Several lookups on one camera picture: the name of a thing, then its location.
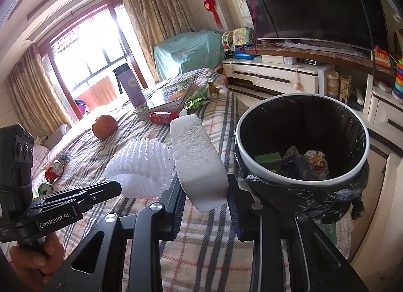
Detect person's left hand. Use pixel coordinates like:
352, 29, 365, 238
9, 233, 65, 292

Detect green snack packet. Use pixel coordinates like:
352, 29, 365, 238
184, 82, 220, 110

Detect red apple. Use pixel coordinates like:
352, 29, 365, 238
92, 114, 118, 141

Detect rainbow stacking ring toy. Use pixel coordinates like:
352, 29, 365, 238
391, 57, 403, 103

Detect yellow grid toy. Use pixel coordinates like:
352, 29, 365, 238
339, 74, 353, 104

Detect white foam block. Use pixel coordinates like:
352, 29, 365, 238
170, 113, 229, 211

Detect white foam fruit net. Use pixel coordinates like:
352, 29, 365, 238
105, 137, 174, 200

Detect beige curtain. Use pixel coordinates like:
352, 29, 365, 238
119, 0, 198, 79
6, 44, 75, 139

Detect black television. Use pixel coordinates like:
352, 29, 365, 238
236, 0, 388, 52

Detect pink hanging toy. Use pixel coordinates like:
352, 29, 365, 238
293, 62, 305, 91

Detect toy cash register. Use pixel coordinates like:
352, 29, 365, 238
222, 27, 262, 61

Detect white television cabinet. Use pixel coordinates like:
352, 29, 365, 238
221, 46, 403, 141

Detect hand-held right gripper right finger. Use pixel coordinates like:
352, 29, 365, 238
227, 174, 369, 292

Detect dark purple tumbler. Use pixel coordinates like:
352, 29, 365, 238
112, 63, 147, 109

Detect stack of books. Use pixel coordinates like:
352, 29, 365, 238
137, 77, 196, 121

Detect yellow stacked cups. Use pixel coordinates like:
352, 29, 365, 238
325, 71, 340, 96

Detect green carton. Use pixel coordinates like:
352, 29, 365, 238
254, 152, 283, 173

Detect red can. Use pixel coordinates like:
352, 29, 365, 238
149, 111, 181, 126

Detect blue plastic bag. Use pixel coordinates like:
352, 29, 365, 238
280, 146, 311, 180

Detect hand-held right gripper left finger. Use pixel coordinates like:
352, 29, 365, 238
42, 180, 186, 292

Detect white bin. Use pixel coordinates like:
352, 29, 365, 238
234, 93, 371, 226

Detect grey pillow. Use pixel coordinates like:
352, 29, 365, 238
42, 123, 70, 150

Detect teal floral dust cover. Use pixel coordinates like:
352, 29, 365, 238
153, 29, 226, 82

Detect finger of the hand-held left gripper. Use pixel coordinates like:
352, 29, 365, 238
31, 181, 122, 210

